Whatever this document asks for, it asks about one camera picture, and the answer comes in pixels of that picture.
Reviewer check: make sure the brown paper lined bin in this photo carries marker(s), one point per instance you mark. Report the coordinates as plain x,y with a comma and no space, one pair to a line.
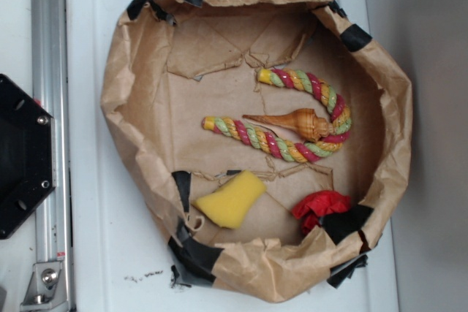
174,62

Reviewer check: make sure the yellow-green sponge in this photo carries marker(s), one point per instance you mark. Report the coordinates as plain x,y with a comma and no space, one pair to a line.
228,206

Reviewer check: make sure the aluminium extrusion rail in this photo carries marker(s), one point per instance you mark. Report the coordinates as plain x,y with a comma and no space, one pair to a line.
54,251

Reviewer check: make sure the multicolour twisted rope toy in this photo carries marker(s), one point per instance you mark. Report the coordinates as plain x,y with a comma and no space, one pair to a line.
280,148

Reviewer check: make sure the orange spiral seashell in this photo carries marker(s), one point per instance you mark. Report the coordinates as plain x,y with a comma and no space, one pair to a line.
304,122

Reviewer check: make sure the metal corner bracket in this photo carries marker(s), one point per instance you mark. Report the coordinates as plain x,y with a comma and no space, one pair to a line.
47,289

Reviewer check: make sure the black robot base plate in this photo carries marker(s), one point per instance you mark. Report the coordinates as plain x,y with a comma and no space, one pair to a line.
27,163

